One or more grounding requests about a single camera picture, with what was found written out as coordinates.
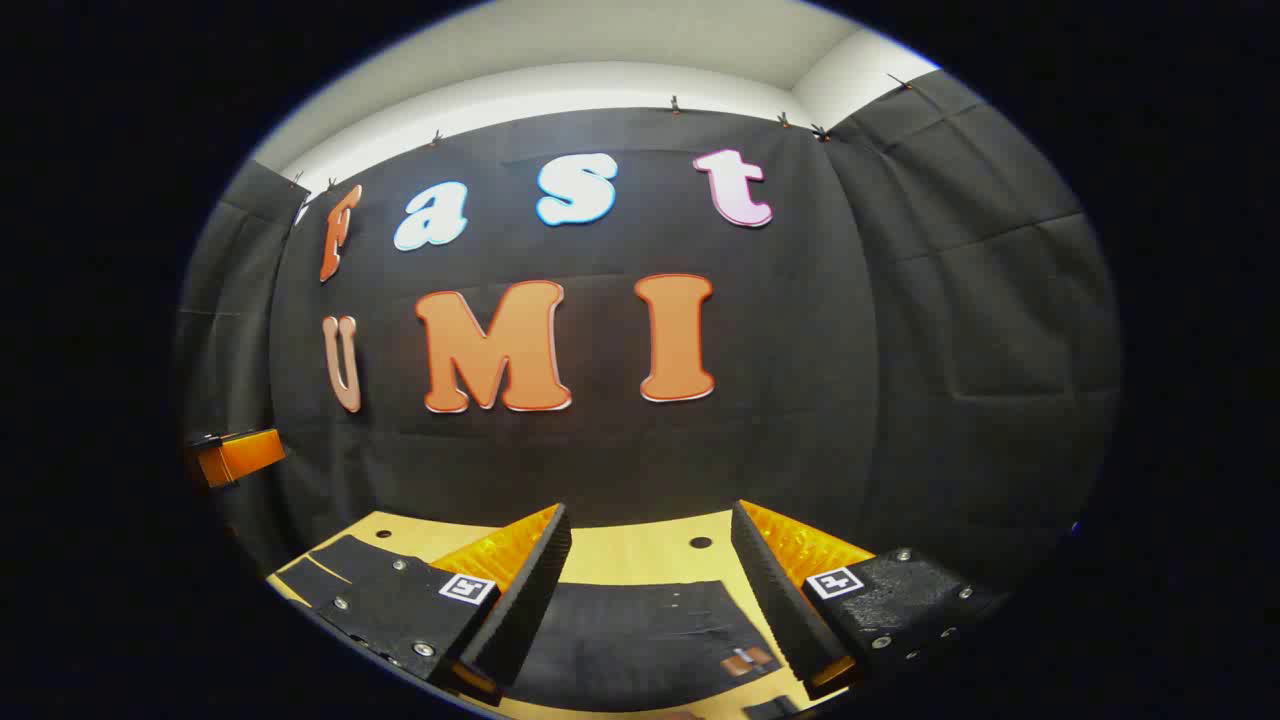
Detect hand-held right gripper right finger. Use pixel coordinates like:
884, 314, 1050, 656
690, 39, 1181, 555
730, 500, 1013, 701

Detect black backdrop cloth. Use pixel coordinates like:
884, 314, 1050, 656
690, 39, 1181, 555
172, 70, 1126, 591

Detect dark grey jeans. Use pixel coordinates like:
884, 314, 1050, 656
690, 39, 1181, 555
272, 535, 806, 717

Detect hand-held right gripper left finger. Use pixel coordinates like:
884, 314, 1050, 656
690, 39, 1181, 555
318, 503, 573, 706

